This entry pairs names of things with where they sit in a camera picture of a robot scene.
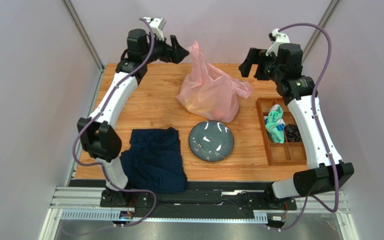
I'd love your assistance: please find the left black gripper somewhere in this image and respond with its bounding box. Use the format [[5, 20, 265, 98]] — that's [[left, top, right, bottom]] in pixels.
[[142, 32, 190, 66]]

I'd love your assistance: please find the pink plastic bag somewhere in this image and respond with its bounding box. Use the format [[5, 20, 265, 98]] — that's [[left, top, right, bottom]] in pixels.
[[176, 42, 253, 123]]

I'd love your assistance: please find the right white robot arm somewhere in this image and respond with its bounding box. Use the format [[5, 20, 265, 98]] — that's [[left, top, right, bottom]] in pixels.
[[239, 43, 355, 199]]

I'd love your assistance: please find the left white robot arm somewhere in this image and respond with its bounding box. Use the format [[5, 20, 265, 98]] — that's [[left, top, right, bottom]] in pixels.
[[75, 28, 189, 191]]

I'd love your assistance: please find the teal white sock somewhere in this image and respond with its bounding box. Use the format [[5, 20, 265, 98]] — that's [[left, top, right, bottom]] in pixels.
[[263, 104, 285, 144]]

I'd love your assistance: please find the black rolled sock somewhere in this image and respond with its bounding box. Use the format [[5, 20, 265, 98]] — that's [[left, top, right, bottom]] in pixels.
[[284, 124, 303, 143]]

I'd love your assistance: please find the brown wooden compartment tray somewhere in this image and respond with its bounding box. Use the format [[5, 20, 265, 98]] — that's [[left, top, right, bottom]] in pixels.
[[255, 97, 307, 166]]

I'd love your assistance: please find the dark blue-grey ceramic plate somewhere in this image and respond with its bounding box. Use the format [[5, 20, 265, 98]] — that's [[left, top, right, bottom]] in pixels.
[[188, 120, 235, 163]]

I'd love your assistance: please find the navy blue cloth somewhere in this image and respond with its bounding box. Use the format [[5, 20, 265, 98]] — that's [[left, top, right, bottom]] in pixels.
[[120, 127, 188, 194]]

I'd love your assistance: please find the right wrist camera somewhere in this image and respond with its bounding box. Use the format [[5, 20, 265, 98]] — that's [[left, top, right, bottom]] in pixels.
[[265, 28, 290, 57]]

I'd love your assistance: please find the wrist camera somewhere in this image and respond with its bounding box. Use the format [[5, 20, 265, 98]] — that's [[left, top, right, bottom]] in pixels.
[[144, 17, 167, 41], [265, 28, 290, 57]]

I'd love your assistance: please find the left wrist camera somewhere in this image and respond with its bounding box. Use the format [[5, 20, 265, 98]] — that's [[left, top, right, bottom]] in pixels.
[[144, 17, 167, 41]]

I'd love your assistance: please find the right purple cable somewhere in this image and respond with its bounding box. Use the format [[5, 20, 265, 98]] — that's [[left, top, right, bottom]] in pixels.
[[267, 22, 340, 232]]

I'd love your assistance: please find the purple cable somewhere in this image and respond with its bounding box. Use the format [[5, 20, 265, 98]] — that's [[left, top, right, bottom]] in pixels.
[[71, 17, 158, 229], [267, 22, 340, 232]]

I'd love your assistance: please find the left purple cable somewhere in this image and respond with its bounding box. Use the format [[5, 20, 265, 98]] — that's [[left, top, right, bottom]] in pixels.
[[71, 17, 158, 229]]

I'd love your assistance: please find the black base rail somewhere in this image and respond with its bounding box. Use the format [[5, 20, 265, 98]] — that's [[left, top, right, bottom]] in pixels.
[[99, 181, 298, 220]]

